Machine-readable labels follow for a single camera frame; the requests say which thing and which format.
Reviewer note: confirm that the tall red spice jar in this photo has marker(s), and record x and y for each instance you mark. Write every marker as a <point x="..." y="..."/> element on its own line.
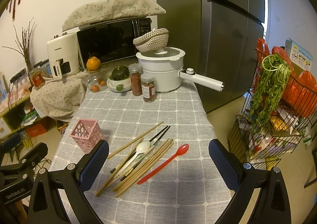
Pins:
<point x="135" y="71"/>

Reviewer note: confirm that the black wire rack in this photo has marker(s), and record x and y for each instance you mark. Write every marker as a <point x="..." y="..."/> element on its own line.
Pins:
<point x="283" y="133"/>

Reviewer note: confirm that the clear glass jar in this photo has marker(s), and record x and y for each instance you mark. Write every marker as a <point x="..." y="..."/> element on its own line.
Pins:
<point x="97" y="80"/>

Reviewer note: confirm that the black microwave oven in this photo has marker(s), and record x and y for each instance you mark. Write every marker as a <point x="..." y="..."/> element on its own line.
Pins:
<point x="110" y="41"/>

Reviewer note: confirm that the dry twig bunch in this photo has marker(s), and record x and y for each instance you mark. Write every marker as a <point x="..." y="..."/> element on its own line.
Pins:
<point x="23" y="42"/>

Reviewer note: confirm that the blue white cardboard box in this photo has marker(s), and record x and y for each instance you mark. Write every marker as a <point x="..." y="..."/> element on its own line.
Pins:
<point x="298" y="55"/>

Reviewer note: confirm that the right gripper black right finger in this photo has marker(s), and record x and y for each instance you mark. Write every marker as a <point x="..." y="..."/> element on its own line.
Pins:
<point x="272" y="205"/>

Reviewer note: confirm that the pink perforated utensil holder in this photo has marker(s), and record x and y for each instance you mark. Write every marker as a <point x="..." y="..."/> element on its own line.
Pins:
<point x="87" y="133"/>

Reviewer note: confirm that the red chinese knot decoration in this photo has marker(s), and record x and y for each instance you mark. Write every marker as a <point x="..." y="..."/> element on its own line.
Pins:
<point x="12" y="7"/>

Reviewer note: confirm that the green squash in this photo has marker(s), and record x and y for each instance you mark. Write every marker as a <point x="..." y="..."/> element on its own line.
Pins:
<point x="120" y="73"/>

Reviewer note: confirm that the red labelled vase jar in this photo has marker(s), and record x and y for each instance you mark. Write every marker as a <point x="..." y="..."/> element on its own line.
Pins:
<point x="37" y="78"/>

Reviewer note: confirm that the long bamboo chopstick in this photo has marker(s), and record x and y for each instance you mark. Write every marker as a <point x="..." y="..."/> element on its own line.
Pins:
<point x="134" y="140"/>

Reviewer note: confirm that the short labelled spice jar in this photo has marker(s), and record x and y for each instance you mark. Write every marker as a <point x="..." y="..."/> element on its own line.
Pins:
<point x="148" y="87"/>

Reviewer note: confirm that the dark grey refrigerator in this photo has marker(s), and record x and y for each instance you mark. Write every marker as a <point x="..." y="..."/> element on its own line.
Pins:
<point x="219" y="39"/>

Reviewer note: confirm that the woven rope basket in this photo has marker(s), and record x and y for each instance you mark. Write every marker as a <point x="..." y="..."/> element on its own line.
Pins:
<point x="153" y="40"/>

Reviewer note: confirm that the red plastic bag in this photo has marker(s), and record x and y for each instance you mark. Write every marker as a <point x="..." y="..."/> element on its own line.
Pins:
<point x="300" y="91"/>

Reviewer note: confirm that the floral cloth cover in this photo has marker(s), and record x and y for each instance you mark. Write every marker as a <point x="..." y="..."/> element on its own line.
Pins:
<point x="106" y="10"/>

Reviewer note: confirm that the orange citrus fruit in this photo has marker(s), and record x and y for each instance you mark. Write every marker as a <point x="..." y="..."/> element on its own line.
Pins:
<point x="93" y="63"/>

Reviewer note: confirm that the black chopstick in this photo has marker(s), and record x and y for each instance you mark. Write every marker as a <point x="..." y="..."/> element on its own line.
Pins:
<point x="153" y="139"/>
<point x="156" y="143"/>

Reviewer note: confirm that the green leafy vegetable bunch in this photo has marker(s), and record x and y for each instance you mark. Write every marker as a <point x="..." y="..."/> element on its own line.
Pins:
<point x="274" y="76"/>

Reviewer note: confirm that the white electric cooking pot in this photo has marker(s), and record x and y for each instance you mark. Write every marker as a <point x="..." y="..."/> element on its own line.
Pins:
<point x="167" y="66"/>

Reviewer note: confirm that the floral cloth draped cabinet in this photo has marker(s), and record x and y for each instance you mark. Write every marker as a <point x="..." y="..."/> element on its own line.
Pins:
<point x="60" y="99"/>

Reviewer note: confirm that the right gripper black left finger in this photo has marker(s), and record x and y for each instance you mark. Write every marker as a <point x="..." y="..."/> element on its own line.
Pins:
<point x="46" y="205"/>

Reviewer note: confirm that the wooden shelf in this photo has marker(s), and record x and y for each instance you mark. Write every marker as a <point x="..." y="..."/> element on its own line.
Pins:
<point x="17" y="111"/>

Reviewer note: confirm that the grey checked tablecloth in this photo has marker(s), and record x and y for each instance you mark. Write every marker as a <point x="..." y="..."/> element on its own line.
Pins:
<point x="188" y="190"/>

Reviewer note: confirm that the white plastic spoon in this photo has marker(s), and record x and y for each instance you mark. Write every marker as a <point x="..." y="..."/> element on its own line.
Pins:
<point x="141" y="148"/>

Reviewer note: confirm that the red plastic spoon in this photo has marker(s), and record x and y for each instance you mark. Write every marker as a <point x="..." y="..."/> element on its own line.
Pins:
<point x="180" y="151"/>

